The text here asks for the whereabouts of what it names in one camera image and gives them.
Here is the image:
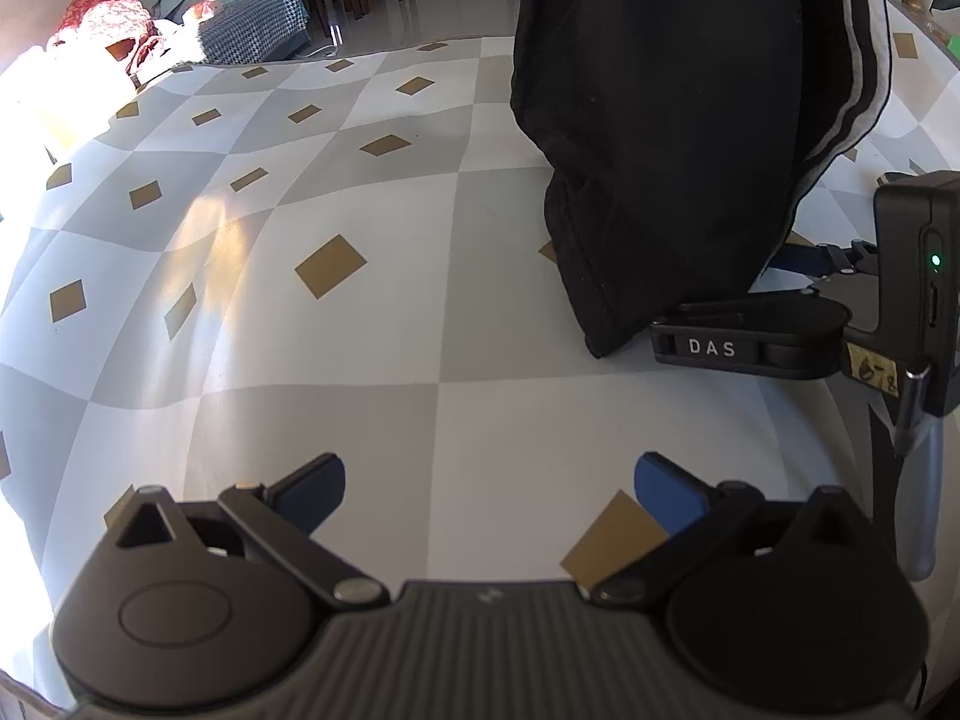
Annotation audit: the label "houndstooth covered sofa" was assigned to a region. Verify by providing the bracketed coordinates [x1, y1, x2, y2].
[175, 0, 314, 66]

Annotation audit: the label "black white-striped track pants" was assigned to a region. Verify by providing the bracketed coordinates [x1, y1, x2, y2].
[510, 0, 899, 361]

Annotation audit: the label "grey black cable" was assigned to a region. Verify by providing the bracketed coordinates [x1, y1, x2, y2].
[868, 371, 943, 584]

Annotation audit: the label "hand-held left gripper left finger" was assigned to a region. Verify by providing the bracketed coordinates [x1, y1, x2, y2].
[112, 453, 392, 611]

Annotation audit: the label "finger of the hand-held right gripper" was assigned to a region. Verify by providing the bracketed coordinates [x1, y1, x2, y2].
[649, 289, 827, 368]
[763, 238, 878, 280]

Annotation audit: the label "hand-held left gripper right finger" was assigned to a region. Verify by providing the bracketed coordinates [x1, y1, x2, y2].
[592, 453, 875, 611]

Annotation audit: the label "grey white checkered tablecloth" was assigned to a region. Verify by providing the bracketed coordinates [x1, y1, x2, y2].
[0, 34, 960, 720]

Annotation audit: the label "red patterned blanket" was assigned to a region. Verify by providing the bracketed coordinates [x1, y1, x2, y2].
[47, 0, 164, 92]

